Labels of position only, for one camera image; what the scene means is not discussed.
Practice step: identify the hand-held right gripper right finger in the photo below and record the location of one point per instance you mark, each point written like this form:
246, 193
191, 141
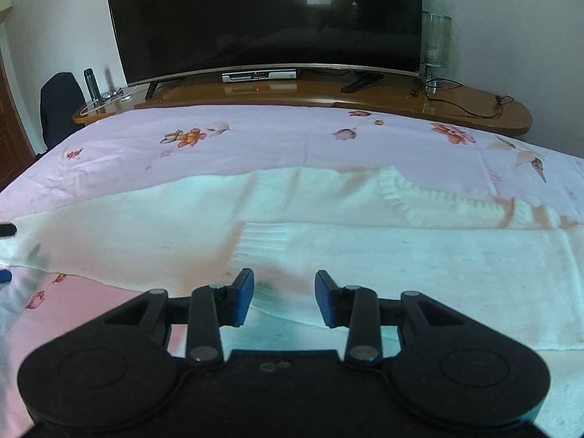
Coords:
323, 296

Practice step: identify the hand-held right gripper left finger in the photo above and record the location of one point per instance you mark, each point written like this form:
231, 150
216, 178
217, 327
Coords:
245, 296

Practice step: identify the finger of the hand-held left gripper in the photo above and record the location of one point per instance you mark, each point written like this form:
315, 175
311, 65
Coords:
6, 230
4, 277

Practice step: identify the white knit sweater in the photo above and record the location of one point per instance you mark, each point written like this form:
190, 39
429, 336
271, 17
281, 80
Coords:
173, 219

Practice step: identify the brown wooden door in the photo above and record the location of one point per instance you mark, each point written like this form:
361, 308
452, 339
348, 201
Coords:
10, 137

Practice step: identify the pink floral bedsheet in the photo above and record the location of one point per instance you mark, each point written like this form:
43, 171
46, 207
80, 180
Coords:
273, 137

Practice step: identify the dark bottle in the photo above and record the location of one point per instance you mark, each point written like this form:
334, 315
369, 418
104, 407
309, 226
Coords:
91, 83

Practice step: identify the eyeglasses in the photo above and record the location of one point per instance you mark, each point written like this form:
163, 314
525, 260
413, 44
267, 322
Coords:
111, 95

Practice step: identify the wooden television cabinet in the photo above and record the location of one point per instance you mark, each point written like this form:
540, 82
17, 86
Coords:
319, 93

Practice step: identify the silver set-top box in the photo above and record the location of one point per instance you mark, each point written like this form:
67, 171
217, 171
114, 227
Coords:
259, 75

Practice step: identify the black curved television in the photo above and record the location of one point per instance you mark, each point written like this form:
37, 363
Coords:
255, 13

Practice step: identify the glass table lamp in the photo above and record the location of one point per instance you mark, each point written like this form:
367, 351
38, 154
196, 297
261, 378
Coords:
435, 36

